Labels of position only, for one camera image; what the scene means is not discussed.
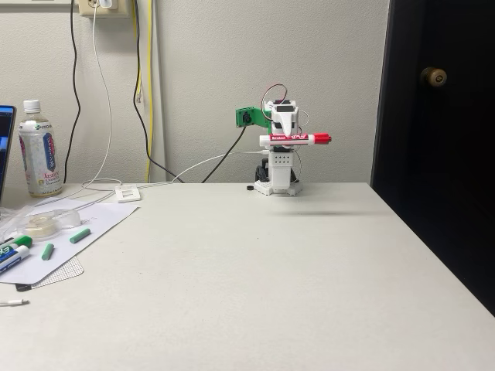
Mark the green gripper camera mount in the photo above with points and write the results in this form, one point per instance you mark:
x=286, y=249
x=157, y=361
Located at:
x=258, y=116

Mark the beige wall outlet plate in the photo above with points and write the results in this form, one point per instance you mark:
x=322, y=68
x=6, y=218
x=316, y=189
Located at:
x=87, y=9

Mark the clear tape dispenser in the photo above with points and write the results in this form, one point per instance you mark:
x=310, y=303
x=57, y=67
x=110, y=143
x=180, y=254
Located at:
x=46, y=224

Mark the green Expo marker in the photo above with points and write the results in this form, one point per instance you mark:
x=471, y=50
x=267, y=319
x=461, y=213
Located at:
x=19, y=241

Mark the red Expo marker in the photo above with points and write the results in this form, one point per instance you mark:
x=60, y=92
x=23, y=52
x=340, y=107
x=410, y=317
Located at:
x=309, y=139

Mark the black door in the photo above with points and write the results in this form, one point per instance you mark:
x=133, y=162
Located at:
x=444, y=174

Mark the jasmine tea plastic bottle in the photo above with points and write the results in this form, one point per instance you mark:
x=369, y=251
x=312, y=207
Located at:
x=40, y=154

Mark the brass door knob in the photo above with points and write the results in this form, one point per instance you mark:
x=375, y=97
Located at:
x=434, y=77

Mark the blue Expo marker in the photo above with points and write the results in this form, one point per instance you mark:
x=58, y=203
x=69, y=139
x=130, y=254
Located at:
x=15, y=257

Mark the grey mesh mat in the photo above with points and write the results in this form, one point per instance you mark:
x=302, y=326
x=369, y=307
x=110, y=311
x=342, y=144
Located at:
x=65, y=272

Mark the green marker cap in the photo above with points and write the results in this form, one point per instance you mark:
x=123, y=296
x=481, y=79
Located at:
x=47, y=251
x=80, y=235

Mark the white switch wall plate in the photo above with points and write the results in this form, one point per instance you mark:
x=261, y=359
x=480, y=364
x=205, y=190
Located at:
x=128, y=194

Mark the clear plastic wrapper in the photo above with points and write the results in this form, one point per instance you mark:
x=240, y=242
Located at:
x=11, y=224

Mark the white paper sheet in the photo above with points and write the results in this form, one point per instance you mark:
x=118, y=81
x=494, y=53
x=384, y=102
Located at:
x=104, y=220

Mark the white charger plug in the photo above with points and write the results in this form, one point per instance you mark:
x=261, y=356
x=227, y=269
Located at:
x=108, y=3

